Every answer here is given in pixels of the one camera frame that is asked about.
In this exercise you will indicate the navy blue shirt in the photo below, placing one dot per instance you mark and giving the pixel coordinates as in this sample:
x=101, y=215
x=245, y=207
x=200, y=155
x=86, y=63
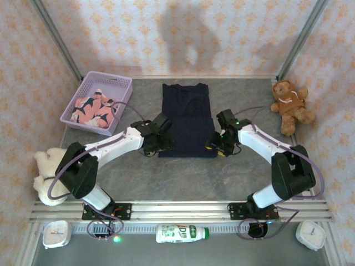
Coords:
x=188, y=133

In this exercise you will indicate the lilac plastic laundry basket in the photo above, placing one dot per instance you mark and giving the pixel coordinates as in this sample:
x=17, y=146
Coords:
x=111, y=88

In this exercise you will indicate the pink floral garment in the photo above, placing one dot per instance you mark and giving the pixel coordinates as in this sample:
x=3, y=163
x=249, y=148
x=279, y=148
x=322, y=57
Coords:
x=91, y=113

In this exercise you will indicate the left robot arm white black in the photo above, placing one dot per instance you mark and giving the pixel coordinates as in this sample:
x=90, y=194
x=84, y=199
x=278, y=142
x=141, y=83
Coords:
x=116, y=144

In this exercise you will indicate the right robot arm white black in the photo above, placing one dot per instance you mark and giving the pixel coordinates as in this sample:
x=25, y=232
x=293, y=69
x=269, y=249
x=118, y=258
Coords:
x=260, y=141

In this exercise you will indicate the brown teddy bear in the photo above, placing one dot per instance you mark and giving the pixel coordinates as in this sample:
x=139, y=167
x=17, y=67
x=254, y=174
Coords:
x=288, y=102

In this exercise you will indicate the white green plastic bottle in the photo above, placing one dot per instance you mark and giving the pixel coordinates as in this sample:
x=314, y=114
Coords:
x=177, y=233

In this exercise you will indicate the white plush bear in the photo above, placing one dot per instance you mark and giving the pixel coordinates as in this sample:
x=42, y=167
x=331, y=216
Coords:
x=44, y=163

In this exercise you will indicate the white clock grey hands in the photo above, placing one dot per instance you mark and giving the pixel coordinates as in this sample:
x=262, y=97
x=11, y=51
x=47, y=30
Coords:
x=310, y=235

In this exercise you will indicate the white clock red hands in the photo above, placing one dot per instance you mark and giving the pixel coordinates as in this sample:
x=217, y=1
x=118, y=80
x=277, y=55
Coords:
x=56, y=234

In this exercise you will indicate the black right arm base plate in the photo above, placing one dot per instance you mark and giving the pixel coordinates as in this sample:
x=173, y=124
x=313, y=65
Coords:
x=234, y=210

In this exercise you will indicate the aluminium back rail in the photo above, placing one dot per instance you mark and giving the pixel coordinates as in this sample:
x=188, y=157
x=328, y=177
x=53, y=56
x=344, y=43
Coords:
x=222, y=77

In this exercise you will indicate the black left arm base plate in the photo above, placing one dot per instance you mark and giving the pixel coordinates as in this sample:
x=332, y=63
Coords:
x=124, y=210

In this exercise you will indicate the aluminium mounting rail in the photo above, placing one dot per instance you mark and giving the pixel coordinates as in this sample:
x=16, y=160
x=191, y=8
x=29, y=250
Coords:
x=180, y=210

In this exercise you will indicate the aluminium frame post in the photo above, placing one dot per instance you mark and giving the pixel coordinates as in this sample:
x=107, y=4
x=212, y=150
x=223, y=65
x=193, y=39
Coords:
x=58, y=38
x=303, y=38

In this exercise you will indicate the aluminium frame leg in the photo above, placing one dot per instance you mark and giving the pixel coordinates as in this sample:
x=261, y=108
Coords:
x=334, y=243
x=26, y=246

